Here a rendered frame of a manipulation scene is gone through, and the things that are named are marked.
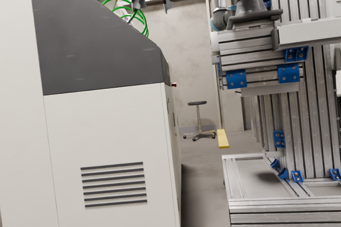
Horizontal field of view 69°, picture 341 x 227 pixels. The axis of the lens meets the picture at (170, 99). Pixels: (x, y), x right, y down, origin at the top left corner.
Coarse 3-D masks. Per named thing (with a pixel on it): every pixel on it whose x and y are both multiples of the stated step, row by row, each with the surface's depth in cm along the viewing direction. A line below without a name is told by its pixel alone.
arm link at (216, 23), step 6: (216, 0) 173; (222, 0) 171; (216, 6) 173; (222, 6) 171; (216, 12) 171; (222, 12) 170; (216, 18) 172; (222, 18) 167; (216, 24) 173; (222, 24) 169; (216, 30) 177; (222, 30) 177
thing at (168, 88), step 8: (168, 88) 149; (168, 96) 140; (168, 104) 131; (168, 112) 124; (168, 120) 118; (176, 144) 170; (176, 152) 158; (176, 160) 148; (176, 168) 138; (176, 176) 130; (176, 184) 123
